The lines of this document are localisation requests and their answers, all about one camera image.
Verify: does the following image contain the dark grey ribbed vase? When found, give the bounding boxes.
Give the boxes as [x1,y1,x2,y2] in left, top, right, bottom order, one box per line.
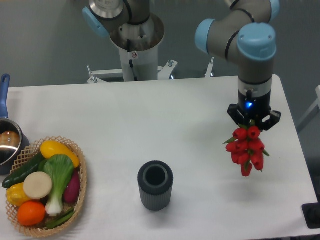
[137,160,174,212]

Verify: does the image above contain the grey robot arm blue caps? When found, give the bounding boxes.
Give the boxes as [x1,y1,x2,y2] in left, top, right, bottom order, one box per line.
[82,0,281,131]

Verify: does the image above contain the purple sweet potato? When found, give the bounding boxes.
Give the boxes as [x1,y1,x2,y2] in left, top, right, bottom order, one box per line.
[63,170,81,204]

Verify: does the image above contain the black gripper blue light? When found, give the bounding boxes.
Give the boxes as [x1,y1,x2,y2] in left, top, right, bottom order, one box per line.
[227,78,282,131]

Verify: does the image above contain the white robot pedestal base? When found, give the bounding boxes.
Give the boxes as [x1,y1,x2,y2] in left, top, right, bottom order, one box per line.
[82,7,178,82]

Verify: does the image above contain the beige round mushroom cap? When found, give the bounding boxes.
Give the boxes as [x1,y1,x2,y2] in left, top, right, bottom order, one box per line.
[23,171,53,200]

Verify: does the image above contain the white frame at right edge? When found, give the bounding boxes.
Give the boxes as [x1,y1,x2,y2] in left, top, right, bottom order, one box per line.
[296,85,320,134]

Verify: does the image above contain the black box at table edge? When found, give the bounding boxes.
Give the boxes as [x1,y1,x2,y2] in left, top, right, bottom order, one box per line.
[301,202,320,229]

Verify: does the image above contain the blue handled saucepan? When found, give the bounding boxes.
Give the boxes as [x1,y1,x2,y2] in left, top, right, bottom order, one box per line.
[0,73,30,176]

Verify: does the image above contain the yellow squash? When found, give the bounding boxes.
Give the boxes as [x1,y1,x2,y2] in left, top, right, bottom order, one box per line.
[40,140,80,168]

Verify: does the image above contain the orange fruit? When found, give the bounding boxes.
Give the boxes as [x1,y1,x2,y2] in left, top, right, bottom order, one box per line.
[17,201,46,227]

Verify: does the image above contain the green bean pod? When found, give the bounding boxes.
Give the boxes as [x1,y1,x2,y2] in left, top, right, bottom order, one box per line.
[45,208,75,230]

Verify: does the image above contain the woven wicker basket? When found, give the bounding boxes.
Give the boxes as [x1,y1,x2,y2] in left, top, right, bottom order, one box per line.
[6,136,87,238]

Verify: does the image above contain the yellow bell pepper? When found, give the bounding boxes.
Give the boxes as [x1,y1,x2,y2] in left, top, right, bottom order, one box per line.
[6,182,32,207]

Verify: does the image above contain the dark green cucumber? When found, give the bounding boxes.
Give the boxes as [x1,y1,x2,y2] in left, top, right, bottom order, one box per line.
[2,152,45,189]

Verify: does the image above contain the green bok choy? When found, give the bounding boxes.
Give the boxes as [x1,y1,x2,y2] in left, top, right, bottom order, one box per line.
[43,154,74,216]

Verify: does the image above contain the red tulip bouquet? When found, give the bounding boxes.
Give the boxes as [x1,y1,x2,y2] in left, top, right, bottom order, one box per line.
[223,121,269,177]

